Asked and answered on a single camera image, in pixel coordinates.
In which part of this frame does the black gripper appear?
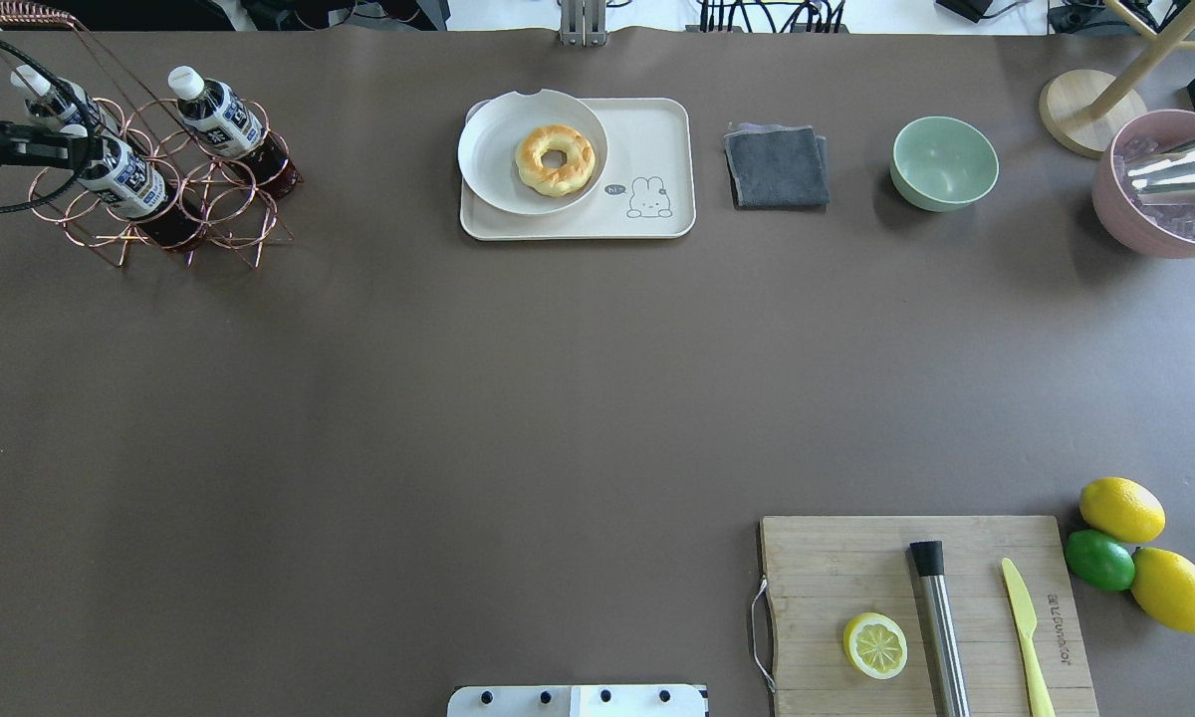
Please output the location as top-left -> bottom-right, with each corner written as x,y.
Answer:
0,120 -> 102,168

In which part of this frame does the tea bottle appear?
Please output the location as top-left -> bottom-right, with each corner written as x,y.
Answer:
79,134 -> 207,264
10,65 -> 122,139
166,67 -> 301,200

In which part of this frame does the cream rabbit serving tray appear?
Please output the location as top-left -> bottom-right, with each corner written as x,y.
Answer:
458,97 -> 695,241

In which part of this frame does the white round plate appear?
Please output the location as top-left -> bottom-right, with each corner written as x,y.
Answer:
458,90 -> 609,216

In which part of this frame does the folded grey cloth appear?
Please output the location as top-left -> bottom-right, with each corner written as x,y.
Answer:
722,122 -> 831,210

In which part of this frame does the bamboo cutting board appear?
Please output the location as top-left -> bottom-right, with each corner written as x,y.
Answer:
760,516 -> 1098,716

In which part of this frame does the mint green bowl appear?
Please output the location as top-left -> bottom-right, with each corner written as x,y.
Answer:
889,117 -> 1000,212

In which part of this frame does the halved lemon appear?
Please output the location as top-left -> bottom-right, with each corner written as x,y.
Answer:
840,611 -> 908,680

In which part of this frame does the steel muddler black tip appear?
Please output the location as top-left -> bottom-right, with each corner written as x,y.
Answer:
908,540 -> 972,716

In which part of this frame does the green lime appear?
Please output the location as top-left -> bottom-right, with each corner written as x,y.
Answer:
1064,528 -> 1136,592

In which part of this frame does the upper whole lemon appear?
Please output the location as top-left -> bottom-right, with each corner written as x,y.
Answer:
1078,476 -> 1168,544

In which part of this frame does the whole lemon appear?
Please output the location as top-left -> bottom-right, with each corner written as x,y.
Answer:
1078,476 -> 1168,544
1130,549 -> 1195,635

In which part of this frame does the yellow plastic knife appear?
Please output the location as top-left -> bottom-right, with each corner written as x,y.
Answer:
1000,558 -> 1058,717

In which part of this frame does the pink ice bowl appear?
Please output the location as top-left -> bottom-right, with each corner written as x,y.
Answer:
1092,110 -> 1195,258

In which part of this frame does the steel ice scoop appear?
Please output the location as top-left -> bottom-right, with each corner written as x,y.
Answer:
1124,137 -> 1195,206

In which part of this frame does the lower whole lemon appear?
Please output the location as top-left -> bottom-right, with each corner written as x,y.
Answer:
1130,549 -> 1195,635

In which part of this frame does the copper wire bottle rack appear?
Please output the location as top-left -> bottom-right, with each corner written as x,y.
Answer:
0,1 -> 302,268

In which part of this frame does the glazed ring donut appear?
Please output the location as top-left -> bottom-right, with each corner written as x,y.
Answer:
514,123 -> 598,198

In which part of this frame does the aluminium frame post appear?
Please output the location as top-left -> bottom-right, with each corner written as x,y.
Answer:
558,0 -> 609,47

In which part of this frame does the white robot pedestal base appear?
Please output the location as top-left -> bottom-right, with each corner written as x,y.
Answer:
446,682 -> 710,716

